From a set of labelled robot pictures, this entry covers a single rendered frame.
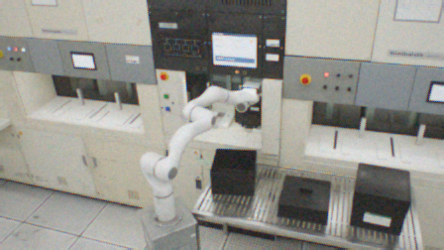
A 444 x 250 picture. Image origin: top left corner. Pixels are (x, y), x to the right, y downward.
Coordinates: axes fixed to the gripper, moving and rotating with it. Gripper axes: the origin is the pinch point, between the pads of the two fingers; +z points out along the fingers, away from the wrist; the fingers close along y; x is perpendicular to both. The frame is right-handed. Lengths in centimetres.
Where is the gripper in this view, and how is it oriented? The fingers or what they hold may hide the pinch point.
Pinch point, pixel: (252, 87)
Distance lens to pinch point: 283.3
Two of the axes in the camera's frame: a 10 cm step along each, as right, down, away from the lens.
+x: -0.3, -8.6, -5.0
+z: 2.9, -4.9, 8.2
